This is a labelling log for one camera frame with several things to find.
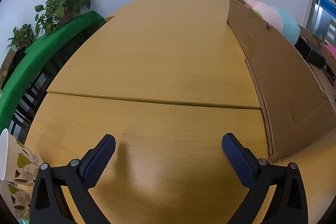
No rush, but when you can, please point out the small potted green plant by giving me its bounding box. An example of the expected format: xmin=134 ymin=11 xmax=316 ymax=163
xmin=7 ymin=24 xmax=36 ymax=51

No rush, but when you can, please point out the wooden desktop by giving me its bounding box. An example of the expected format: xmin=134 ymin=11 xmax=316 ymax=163
xmin=25 ymin=0 xmax=336 ymax=224

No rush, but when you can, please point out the brown cardboard box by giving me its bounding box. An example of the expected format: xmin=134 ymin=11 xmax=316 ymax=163
xmin=226 ymin=0 xmax=336 ymax=164

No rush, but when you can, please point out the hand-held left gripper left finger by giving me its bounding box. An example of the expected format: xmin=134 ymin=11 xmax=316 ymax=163
xmin=29 ymin=134 xmax=116 ymax=224

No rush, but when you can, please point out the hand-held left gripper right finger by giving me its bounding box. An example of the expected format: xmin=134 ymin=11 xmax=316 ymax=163
xmin=222 ymin=133 xmax=308 ymax=224

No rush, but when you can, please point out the glass partition with blue band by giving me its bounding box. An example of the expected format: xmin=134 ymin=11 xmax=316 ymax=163
xmin=306 ymin=0 xmax=336 ymax=43

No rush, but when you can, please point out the leaf print paper cup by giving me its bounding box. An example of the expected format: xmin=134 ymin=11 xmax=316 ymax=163
xmin=0 ymin=128 xmax=45 ymax=184
xmin=5 ymin=181 xmax=34 ymax=220

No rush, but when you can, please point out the black device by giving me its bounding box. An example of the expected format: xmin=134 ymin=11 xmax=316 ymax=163
xmin=294 ymin=36 xmax=326 ymax=69

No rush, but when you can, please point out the pastel pink teal plush toy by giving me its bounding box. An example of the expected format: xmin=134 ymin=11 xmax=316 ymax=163
xmin=238 ymin=0 xmax=300 ymax=45

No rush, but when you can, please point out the pink card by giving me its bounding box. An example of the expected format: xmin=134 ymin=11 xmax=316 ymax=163
xmin=324 ymin=43 xmax=336 ymax=60

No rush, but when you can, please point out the large potted green plant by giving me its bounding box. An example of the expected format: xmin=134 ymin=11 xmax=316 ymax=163
xmin=35 ymin=0 xmax=97 ymax=36

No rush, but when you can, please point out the green curved board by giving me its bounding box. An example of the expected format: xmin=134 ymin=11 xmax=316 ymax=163
xmin=0 ymin=10 xmax=107 ymax=132

